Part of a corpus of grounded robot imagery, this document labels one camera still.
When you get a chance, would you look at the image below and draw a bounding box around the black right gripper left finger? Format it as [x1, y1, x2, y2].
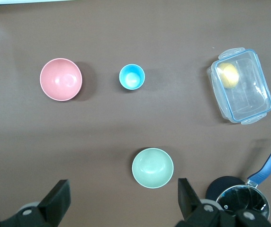
[0, 179, 72, 227]

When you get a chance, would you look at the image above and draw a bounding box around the pink bowl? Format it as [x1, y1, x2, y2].
[39, 58, 83, 102]

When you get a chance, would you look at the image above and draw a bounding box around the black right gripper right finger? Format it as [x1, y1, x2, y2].
[174, 177, 271, 227]

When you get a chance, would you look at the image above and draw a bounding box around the pale green bowl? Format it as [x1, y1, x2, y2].
[131, 148, 174, 189]

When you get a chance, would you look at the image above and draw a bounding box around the small blue cup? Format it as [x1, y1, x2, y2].
[118, 63, 146, 91]

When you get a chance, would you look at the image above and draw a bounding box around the black saucepan with blue handle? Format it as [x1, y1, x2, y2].
[206, 139, 271, 219]

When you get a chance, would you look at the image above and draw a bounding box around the yellow lemon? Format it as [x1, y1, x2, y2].
[217, 62, 240, 89]

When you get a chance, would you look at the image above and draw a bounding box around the clear plastic lidded container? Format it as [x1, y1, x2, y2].
[206, 47, 271, 125]

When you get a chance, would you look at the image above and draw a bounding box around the brown table cover cloth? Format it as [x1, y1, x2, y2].
[0, 0, 271, 227]

